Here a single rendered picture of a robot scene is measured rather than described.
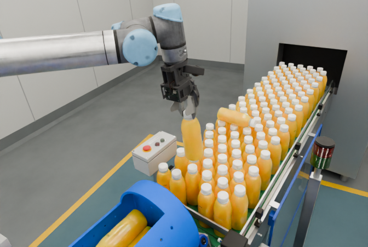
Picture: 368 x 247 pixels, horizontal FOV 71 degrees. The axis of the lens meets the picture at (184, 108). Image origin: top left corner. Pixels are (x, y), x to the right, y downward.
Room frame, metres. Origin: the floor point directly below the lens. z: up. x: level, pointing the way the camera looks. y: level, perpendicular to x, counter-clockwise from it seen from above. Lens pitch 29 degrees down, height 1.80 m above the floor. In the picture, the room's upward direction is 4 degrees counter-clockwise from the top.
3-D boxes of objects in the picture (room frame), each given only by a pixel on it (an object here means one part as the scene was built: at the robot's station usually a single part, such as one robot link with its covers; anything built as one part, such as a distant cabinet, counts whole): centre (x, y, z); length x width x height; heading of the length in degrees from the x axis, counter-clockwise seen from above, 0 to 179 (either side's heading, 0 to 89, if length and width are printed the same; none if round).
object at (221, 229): (0.69, 0.00, 0.96); 0.40 x 0.01 x 0.03; 51
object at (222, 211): (0.65, -0.12, 0.99); 0.07 x 0.07 x 0.19
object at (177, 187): (0.78, 0.05, 0.99); 0.07 x 0.07 x 0.19
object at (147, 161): (0.97, 0.15, 1.05); 0.20 x 0.10 x 0.10; 141
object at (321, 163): (0.70, -0.47, 1.18); 0.06 x 0.06 x 0.05
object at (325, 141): (0.70, -0.47, 1.18); 0.06 x 0.06 x 0.16
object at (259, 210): (0.66, -0.26, 0.94); 0.03 x 0.02 x 0.08; 141
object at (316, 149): (0.70, -0.47, 1.23); 0.06 x 0.06 x 0.04
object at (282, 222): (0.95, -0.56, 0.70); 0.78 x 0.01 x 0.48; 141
